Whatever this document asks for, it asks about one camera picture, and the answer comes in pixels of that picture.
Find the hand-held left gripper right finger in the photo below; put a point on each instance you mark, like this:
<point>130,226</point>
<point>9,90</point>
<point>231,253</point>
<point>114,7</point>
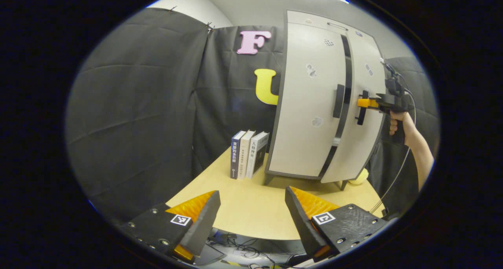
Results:
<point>304,225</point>

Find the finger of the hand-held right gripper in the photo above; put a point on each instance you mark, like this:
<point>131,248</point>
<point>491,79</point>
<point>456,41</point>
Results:
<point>367,103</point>

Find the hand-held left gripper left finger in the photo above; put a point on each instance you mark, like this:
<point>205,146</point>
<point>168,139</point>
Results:
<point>202,225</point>

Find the grey double-door shoe cabinet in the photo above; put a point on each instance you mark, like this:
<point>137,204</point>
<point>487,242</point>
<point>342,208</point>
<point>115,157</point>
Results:
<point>347,76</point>

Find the grey cabinet door checkered sticker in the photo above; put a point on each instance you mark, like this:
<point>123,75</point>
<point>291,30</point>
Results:
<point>306,123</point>

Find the grey cabinet drawer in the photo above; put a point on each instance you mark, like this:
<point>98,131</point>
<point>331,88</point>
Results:
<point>314,21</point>

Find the yellow plush toy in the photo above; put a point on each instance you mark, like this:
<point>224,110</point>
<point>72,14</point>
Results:
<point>359,177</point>

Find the dark blue book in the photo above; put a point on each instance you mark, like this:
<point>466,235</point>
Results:
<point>235,155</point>

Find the white book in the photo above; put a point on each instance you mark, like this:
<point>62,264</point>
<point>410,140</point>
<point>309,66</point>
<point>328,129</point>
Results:
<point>244,155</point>

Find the grey and black book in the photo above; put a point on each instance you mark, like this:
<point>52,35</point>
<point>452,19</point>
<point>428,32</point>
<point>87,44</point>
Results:
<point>257,151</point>

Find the black backdrop cloth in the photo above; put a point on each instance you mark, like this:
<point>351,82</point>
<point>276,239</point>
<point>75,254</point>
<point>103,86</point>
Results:
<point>133,116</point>

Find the black cloth clip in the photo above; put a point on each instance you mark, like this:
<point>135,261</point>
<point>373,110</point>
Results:
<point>210,26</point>
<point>173,8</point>

